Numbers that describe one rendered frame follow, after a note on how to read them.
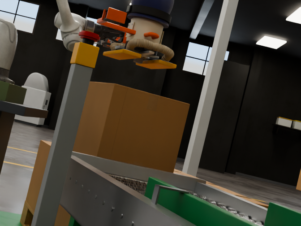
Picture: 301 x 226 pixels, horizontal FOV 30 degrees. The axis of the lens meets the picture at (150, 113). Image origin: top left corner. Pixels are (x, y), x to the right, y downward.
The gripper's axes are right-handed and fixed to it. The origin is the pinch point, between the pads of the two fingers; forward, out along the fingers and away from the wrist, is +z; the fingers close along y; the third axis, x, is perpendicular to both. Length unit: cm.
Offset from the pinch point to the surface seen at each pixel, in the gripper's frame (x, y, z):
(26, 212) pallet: -50, 114, -21
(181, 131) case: 54, 42, 20
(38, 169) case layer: -47, 86, -21
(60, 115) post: 121, 47, -53
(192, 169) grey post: -243, 77, 182
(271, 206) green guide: 137, 60, 21
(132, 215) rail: 155, 69, -35
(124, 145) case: 56, 55, -7
